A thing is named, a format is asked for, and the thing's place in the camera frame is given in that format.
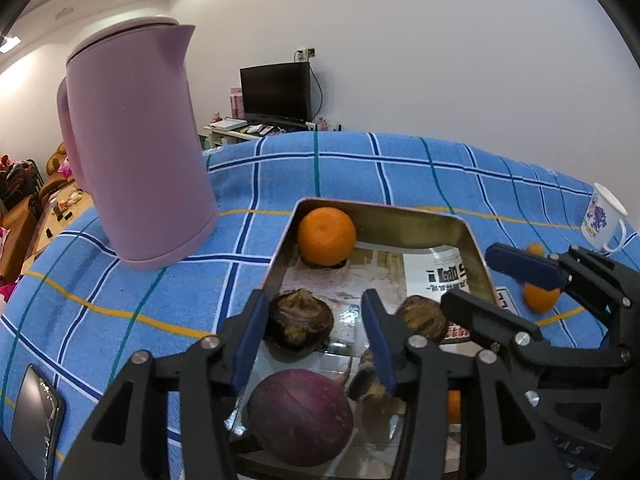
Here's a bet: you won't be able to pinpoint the large orange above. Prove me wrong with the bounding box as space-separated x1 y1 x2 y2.
297 206 357 267

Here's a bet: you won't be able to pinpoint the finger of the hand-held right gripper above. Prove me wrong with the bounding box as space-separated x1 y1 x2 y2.
440 289 640 376
485 241 640 321

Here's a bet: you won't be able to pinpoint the stacked dark chairs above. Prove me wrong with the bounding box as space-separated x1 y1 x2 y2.
0 155 43 211

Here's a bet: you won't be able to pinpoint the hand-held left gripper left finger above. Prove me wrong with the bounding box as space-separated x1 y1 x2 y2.
57 289 269 480

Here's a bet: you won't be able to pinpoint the purple beetroot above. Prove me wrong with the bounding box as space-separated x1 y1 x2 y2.
247 369 354 467

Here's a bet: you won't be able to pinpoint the blue plaid tablecloth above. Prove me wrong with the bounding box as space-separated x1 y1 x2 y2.
0 132 640 480

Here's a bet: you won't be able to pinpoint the black television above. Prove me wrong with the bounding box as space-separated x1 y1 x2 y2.
240 62 313 123

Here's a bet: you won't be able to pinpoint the pink rectangular metal tin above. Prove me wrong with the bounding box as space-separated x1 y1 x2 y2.
220 197 498 480

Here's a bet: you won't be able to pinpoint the printed paper lining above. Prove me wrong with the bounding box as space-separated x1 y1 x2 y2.
280 242 473 461

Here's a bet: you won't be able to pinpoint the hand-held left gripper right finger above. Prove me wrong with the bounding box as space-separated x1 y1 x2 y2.
361 289 571 480

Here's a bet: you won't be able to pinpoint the black smartphone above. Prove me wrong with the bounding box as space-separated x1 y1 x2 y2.
10 364 67 480

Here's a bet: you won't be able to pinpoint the brown leather sofa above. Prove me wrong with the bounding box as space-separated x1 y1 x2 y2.
40 142 76 201
0 195 43 286

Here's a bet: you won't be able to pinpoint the white television stand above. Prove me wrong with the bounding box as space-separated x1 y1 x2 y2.
200 117 346 153

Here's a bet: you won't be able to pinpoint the white mug with purple print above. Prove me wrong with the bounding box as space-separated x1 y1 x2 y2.
582 183 628 254

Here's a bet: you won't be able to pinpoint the wooden coffee table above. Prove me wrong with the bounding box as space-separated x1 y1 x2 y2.
20 190 96 276

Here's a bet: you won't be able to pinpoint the medium orange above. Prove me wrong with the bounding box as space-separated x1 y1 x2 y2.
523 282 561 314

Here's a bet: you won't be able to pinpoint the pink electric kettle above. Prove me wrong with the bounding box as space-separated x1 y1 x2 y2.
56 17 219 272

